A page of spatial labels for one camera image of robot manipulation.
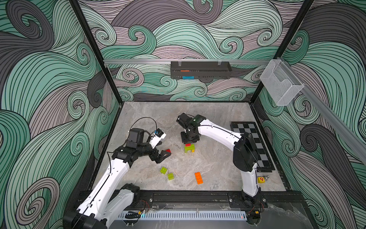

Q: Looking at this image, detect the long green lego brick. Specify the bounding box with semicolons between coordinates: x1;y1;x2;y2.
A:
185;146;195;153

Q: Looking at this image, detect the small green lego brick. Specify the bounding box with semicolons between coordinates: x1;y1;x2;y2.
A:
160;167;168;175
168;173;174;180

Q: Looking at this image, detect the orange lego plate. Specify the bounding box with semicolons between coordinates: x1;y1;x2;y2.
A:
194;172;203;185

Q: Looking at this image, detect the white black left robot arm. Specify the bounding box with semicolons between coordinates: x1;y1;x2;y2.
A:
63;128;171;229

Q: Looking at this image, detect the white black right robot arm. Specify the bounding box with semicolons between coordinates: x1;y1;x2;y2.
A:
176;113;260;208

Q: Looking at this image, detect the black white chessboard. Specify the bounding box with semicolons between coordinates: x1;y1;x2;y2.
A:
230;121;275;172

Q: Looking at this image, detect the yellow numbered cube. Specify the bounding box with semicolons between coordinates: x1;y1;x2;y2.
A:
257;177;266;184

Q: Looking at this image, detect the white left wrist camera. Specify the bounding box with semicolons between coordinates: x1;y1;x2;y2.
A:
149;128;166;148

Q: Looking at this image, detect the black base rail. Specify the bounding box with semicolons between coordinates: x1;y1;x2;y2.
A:
77;190;304;210

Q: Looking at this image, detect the white slotted cable duct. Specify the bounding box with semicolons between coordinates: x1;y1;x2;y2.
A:
114;210;248;221

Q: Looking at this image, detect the black wall tray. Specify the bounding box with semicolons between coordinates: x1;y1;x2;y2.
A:
170;61;232;81

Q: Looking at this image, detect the aluminium rail back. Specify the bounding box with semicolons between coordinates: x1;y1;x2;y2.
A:
104;58;271;65

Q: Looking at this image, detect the aluminium rail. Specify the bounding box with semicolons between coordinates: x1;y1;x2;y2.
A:
104;58;271;65
275;57;366;164

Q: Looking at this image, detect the clear plastic wall box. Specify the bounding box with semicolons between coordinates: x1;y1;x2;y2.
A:
260;59;304;106

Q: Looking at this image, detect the aluminium rail right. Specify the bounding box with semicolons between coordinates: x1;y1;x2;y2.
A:
275;57;366;164

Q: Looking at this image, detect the black left corner post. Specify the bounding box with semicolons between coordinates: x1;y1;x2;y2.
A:
69;0;124;107

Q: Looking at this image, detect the black corner post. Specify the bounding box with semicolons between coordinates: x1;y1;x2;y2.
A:
69;0;124;107
249;0;314;107

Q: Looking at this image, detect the black right corner post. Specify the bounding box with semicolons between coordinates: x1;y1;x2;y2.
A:
249;0;314;107

